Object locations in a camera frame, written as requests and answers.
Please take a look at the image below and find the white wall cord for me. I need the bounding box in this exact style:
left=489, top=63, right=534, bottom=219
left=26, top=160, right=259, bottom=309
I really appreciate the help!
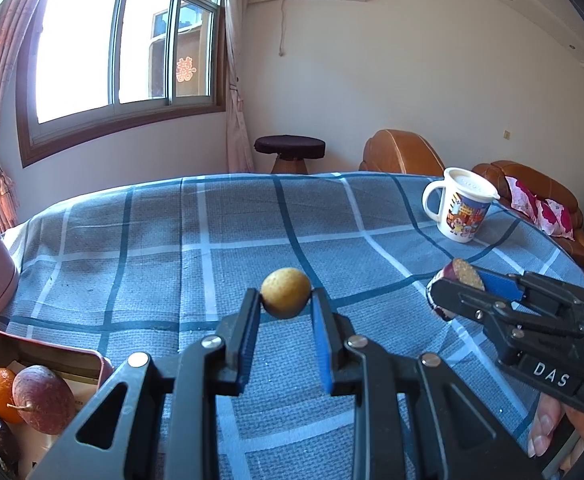
left=247, top=0, right=289, bottom=58

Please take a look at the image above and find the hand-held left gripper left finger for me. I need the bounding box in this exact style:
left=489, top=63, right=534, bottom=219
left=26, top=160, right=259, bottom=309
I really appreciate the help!
left=29, top=287, right=263, bottom=480

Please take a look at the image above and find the sliding glass window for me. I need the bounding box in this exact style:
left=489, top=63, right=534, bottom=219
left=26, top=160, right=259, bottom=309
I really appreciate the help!
left=16, top=0, right=227, bottom=168

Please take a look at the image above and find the brown leather sofa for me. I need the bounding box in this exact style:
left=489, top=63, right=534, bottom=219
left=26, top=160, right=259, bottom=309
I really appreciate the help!
left=472, top=160, right=584, bottom=261

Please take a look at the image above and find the round black stool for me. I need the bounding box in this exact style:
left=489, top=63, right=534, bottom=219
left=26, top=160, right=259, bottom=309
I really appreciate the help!
left=253, top=135, right=327, bottom=175

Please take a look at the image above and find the white printed mug with lid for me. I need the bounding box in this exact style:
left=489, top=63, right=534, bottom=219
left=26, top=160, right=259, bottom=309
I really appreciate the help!
left=422, top=166, right=501, bottom=244

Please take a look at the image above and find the blue plaid tablecloth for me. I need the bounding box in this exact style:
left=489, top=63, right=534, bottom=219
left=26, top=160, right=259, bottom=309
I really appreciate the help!
left=0, top=170, right=584, bottom=480

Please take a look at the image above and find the mandarin orange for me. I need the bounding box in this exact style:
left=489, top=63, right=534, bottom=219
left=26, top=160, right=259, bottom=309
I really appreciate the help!
left=0, top=367, right=25, bottom=424

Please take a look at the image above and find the purple passion fruit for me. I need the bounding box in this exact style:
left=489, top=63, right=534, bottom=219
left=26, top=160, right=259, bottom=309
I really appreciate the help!
left=6, top=365, right=76, bottom=436

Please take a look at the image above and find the pink floral cushion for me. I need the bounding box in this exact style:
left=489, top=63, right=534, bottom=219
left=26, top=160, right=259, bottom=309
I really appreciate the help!
left=504, top=175, right=544, bottom=221
left=536, top=198, right=575, bottom=239

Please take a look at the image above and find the red paper window decal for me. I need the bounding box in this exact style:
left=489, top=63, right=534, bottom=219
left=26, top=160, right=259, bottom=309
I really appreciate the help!
left=176, top=56, right=197, bottom=83

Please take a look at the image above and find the person's right hand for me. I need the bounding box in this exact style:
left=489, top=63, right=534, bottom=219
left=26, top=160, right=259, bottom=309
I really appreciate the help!
left=527, top=392, right=584, bottom=473

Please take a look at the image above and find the pale pink curtain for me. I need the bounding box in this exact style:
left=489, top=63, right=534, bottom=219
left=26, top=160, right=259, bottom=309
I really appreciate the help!
left=222, top=0, right=255, bottom=173

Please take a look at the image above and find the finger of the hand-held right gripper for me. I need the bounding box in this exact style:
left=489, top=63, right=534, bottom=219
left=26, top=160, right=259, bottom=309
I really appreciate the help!
left=429, top=277, right=584, bottom=357
left=477, top=269, right=584, bottom=328

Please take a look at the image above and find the pink tin box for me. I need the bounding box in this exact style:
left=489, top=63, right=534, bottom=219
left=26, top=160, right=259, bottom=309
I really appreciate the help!
left=0, top=330, right=115, bottom=480

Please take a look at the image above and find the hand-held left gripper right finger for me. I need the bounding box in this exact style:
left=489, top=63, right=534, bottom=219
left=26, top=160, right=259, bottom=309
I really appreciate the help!
left=311, top=287, right=545, bottom=480

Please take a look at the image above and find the brown leather armchair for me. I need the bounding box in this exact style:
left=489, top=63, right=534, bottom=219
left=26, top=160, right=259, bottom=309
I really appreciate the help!
left=358, top=129, right=446, bottom=177

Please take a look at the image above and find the yellow-brown longan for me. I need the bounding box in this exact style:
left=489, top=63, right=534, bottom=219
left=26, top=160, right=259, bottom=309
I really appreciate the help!
left=260, top=267, right=313, bottom=319

